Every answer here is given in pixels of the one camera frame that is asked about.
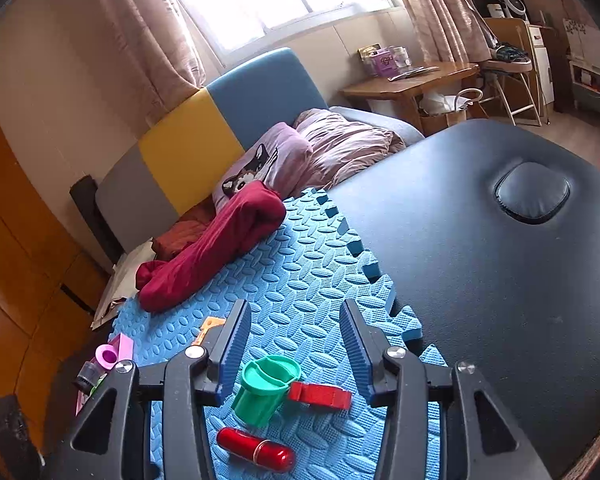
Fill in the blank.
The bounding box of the red metallic cylinder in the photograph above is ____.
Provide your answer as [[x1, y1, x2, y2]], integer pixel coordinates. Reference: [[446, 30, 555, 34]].
[[216, 427, 296, 474]]

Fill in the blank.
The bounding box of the purple cat pillow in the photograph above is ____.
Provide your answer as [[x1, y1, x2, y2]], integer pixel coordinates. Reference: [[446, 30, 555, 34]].
[[212, 122, 313, 212]]

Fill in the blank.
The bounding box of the wooden wardrobe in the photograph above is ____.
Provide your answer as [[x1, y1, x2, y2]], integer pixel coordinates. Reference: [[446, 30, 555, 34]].
[[0, 124, 107, 452]]

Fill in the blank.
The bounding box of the orange cube blocks piece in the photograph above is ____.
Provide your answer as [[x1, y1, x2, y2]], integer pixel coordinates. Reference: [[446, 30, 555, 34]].
[[192, 316, 225, 346]]

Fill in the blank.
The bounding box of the black rolled mat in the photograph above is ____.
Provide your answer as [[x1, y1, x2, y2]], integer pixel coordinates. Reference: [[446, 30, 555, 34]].
[[69, 174, 123, 264]]

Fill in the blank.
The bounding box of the red printed block piece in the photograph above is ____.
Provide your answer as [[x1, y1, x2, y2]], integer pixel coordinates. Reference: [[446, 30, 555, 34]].
[[287, 382, 352, 411]]

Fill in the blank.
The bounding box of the wooden side table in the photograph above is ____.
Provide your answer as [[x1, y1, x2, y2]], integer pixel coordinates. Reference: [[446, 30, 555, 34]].
[[340, 62, 479, 133]]

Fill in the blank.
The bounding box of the pink curtain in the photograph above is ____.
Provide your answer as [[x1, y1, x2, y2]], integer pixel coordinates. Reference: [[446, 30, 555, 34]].
[[98, 0, 206, 126]]

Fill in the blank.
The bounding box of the folding chair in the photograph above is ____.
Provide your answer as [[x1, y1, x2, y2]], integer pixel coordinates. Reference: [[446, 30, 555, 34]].
[[480, 18, 543, 127]]

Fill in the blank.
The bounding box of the green flanged plastic spool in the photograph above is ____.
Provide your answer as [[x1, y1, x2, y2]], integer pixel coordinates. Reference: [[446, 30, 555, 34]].
[[232, 356, 301, 428]]

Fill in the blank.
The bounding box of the white handled bag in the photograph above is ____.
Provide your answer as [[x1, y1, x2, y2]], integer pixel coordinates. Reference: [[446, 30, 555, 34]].
[[419, 88, 483, 116]]

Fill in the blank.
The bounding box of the grey yellow blue headboard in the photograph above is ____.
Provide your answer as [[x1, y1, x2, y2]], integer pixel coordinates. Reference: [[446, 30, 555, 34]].
[[95, 48, 326, 252]]

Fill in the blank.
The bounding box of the blue foam puzzle mat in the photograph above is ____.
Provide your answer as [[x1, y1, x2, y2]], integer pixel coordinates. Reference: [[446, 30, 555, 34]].
[[114, 190, 422, 479]]

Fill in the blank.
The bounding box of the black padded massage table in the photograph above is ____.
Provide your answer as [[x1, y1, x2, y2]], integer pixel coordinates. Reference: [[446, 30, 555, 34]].
[[329, 119, 600, 479]]

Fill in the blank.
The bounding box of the beige canvas bag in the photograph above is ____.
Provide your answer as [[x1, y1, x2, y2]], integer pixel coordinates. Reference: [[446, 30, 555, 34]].
[[91, 238, 156, 330]]

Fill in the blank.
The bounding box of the pink white shallow tray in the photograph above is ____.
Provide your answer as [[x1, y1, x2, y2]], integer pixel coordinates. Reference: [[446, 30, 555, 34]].
[[73, 334, 134, 414]]

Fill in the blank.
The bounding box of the pink storage box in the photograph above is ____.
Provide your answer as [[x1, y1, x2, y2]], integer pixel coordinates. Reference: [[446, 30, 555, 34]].
[[358, 44, 412, 78]]

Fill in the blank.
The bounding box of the black grey cylindrical cup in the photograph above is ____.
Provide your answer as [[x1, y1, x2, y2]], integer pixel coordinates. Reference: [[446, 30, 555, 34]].
[[73, 361, 105, 396]]

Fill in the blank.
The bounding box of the green white round toy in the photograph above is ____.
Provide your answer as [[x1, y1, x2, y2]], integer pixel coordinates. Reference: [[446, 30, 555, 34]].
[[88, 375, 107, 396]]

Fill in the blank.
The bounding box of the pinkish purple quilt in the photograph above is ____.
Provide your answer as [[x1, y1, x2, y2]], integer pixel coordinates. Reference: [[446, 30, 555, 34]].
[[291, 106, 424, 196]]

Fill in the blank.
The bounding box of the maroon folded garment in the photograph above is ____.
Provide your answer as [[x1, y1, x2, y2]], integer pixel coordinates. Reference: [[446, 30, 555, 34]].
[[136, 181, 286, 313]]

